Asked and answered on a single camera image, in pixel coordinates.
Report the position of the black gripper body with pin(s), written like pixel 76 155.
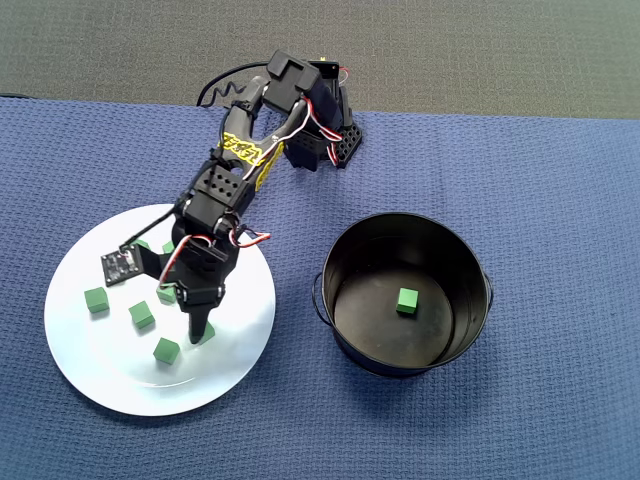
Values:
pixel 199 296

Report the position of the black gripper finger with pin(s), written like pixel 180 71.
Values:
pixel 200 320

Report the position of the green cube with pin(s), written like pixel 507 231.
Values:
pixel 210 332
pixel 141 315
pixel 143 245
pixel 407 300
pixel 166 350
pixel 165 295
pixel 167 247
pixel 96 300

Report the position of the white round plate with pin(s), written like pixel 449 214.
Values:
pixel 220 370

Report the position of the black metal bucket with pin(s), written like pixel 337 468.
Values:
pixel 370 320

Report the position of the blue woven tablecloth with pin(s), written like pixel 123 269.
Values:
pixel 500 200

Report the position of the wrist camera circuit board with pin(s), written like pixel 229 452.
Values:
pixel 120 266

